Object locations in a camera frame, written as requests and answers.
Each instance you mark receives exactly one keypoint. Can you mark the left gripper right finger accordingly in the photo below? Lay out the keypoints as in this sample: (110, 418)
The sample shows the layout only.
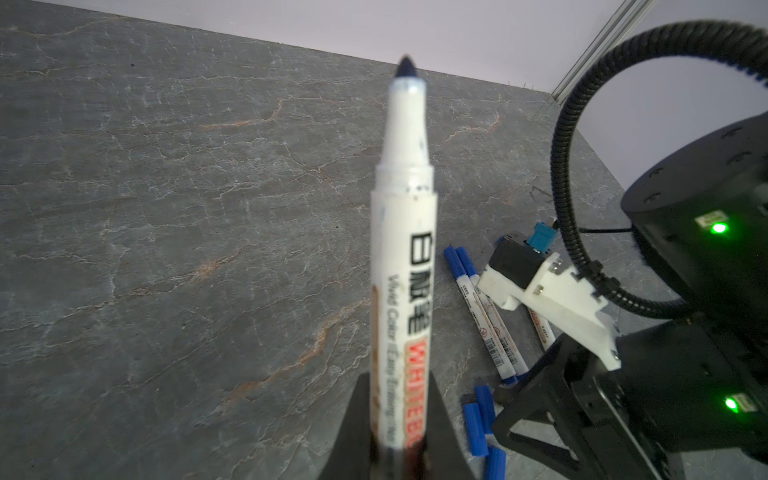
(442, 457)

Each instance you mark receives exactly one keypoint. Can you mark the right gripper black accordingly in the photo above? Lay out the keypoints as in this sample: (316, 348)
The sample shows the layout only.
(697, 382)

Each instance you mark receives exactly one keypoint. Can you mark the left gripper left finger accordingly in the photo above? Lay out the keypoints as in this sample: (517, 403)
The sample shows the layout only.
(350, 457)

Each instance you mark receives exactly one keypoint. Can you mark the white marker pen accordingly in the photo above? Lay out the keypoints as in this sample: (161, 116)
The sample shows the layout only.
(543, 328)
(483, 324)
(403, 213)
(502, 333)

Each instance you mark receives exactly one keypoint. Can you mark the blue pen cap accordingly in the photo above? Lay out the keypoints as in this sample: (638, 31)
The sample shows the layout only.
(495, 464)
(484, 398)
(475, 431)

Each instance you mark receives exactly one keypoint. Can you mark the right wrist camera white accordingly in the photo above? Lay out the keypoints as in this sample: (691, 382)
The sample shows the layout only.
(525, 272)

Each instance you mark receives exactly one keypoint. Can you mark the aluminium frame rails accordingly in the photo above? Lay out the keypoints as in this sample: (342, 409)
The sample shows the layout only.
(617, 28)

